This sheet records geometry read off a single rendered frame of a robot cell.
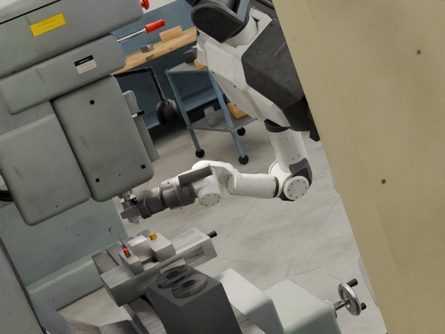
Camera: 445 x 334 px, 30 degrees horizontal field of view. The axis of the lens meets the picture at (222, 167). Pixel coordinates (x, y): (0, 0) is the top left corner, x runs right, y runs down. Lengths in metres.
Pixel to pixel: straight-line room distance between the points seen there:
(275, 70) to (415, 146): 1.35
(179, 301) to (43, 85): 0.66
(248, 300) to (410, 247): 1.86
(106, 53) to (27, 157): 0.34
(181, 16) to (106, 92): 6.97
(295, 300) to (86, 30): 1.07
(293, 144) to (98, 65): 0.59
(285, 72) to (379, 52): 1.36
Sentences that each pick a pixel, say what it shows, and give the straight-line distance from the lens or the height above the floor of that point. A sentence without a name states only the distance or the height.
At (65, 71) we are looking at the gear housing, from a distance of 2.21.
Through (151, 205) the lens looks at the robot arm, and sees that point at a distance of 2.36.
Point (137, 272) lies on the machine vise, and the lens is 2.57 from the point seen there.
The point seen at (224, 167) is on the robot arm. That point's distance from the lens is 2.39.
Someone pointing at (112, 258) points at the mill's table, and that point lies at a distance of 3.04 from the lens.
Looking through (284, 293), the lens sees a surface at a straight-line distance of 2.71.
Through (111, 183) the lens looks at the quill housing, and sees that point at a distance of 2.28.
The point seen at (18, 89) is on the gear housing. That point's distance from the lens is 2.19.
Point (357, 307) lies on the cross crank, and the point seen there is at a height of 0.63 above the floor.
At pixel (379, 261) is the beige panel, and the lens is 0.65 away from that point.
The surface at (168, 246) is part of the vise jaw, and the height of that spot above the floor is 1.04.
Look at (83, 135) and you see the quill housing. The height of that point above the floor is 1.51.
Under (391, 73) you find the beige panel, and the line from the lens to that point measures 0.60.
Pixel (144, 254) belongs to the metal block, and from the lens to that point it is 2.61.
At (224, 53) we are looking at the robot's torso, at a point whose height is 1.61.
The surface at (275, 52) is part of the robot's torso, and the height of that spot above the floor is 1.57.
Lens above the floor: 1.92
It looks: 16 degrees down
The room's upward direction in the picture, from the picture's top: 21 degrees counter-clockwise
